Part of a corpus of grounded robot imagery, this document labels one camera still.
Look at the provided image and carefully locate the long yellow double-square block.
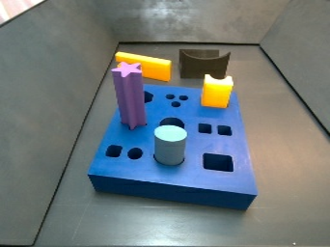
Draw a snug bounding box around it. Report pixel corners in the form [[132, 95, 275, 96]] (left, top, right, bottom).
[[116, 51, 172, 82]]

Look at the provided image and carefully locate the blue foam shape board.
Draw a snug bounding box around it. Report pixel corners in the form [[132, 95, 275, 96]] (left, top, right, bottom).
[[89, 85, 258, 210]]

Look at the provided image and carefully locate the light blue cylinder peg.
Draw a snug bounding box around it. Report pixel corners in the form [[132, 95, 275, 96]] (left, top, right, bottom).
[[154, 125, 188, 165]]

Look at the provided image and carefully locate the yellow notched block peg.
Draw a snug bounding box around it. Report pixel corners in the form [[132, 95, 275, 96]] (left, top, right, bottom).
[[202, 74, 234, 108]]

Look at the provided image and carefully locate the purple star-shaped peg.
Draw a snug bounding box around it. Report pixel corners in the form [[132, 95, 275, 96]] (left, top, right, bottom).
[[112, 62, 148, 130]]

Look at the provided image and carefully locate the black curved stand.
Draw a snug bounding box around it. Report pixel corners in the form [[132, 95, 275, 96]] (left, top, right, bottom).
[[180, 49, 232, 79]]

